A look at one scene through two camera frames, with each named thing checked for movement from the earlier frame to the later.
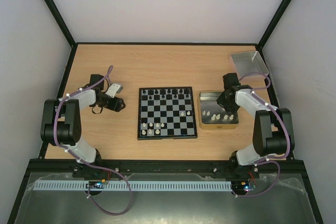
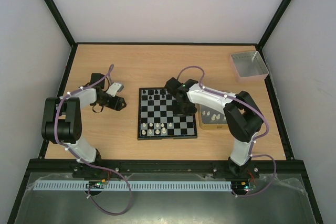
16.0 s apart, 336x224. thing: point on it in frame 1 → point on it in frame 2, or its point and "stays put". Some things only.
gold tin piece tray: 212,115 stays put
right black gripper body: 223,102 → 184,109
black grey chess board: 166,113 stays put
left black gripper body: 115,106 stays put
